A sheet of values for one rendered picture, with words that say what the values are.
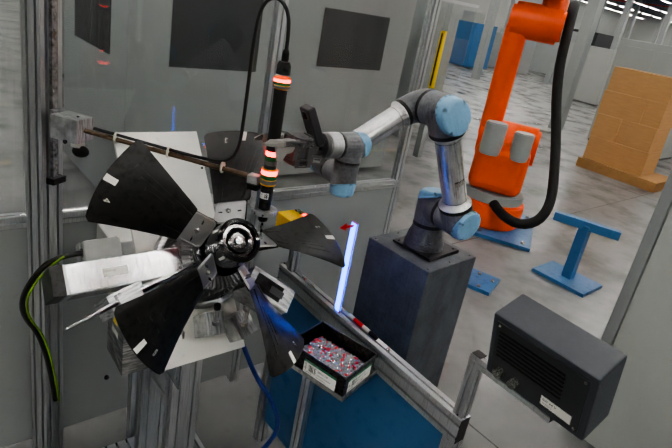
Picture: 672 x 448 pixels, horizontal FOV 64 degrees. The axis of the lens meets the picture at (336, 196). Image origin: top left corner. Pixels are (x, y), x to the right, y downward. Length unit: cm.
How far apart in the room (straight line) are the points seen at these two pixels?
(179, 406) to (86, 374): 70
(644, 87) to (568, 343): 803
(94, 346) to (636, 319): 234
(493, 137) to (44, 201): 401
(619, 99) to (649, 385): 677
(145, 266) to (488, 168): 412
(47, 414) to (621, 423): 248
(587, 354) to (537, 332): 11
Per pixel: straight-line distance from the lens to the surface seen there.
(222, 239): 137
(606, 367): 127
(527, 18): 522
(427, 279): 194
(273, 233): 154
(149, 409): 212
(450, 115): 168
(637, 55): 1195
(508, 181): 522
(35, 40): 173
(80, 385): 247
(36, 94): 175
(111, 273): 145
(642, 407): 299
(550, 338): 129
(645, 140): 914
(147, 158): 138
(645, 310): 283
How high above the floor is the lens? 184
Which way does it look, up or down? 20 degrees down
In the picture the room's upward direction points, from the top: 11 degrees clockwise
